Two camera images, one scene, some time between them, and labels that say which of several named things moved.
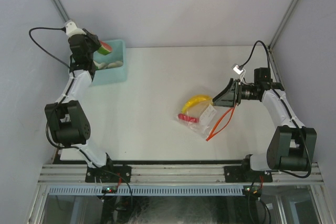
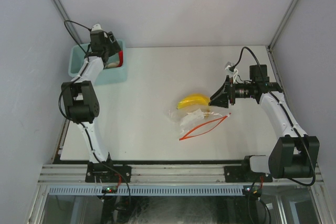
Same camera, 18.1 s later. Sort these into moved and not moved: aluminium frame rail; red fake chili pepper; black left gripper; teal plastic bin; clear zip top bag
Moved: red fake chili pepper; clear zip top bag; black left gripper
Not moved: aluminium frame rail; teal plastic bin
